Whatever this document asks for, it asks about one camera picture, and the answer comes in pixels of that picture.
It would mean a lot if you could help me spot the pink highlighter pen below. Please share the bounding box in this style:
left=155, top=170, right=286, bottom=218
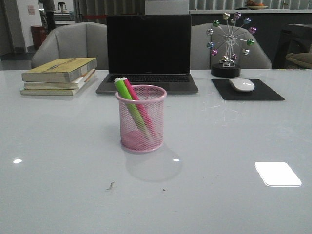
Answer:
left=121, top=77, right=157, bottom=136

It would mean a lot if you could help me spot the green highlighter pen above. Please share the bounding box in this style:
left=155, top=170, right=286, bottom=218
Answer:
left=114, top=78, right=152, bottom=141

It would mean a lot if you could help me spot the pink mesh pen holder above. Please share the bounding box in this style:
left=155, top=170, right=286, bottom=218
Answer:
left=115, top=85, right=167, bottom=153

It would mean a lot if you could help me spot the grey open laptop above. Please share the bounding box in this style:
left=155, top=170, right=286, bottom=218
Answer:
left=96, top=15, right=198, bottom=95

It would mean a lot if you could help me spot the middle cream book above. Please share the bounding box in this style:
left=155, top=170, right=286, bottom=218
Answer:
left=24, top=69, right=95, bottom=89

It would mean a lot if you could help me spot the white computer mouse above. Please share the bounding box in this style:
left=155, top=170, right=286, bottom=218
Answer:
left=229, top=78, right=255, bottom=92

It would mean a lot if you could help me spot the right grey armchair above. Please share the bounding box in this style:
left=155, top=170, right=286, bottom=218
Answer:
left=190, top=23, right=272, bottom=69

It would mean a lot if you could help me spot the grey armchair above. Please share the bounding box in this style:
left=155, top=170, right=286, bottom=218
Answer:
left=190, top=23, right=272, bottom=69
left=31, top=22, right=108, bottom=70

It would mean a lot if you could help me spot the left grey armchair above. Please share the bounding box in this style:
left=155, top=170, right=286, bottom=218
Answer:
left=31, top=22, right=108, bottom=70

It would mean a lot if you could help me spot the ferris wheel desk ornament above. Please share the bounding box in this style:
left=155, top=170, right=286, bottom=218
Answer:
left=206, top=12, right=255, bottom=78

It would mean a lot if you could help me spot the black mouse pad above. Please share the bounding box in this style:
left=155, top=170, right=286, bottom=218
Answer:
left=212, top=78, right=285, bottom=101

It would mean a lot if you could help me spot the white box behind laptop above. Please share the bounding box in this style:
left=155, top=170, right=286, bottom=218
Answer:
left=145, top=0, right=189, bottom=15

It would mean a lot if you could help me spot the top yellow book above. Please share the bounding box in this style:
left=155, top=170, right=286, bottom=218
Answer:
left=21, top=58, right=97, bottom=83

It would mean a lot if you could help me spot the yellow book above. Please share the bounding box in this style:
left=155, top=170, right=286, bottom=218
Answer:
left=20, top=78, right=92, bottom=96
left=21, top=58, right=97, bottom=83

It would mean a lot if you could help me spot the bottom yellow book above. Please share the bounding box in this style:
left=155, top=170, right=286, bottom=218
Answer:
left=20, top=78, right=92, bottom=96

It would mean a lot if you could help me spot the red trash bin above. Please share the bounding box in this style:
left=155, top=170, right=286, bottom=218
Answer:
left=31, top=25, right=46, bottom=49

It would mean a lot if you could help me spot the fruit bowl on counter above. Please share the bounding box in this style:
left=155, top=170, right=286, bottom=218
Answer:
left=245, top=0, right=268, bottom=10

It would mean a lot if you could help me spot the person standing in background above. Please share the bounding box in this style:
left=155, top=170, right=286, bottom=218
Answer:
left=39, top=0, right=56, bottom=33

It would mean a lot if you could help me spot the beige cushion at right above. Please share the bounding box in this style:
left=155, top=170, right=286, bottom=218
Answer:
left=286, top=53, right=312, bottom=69

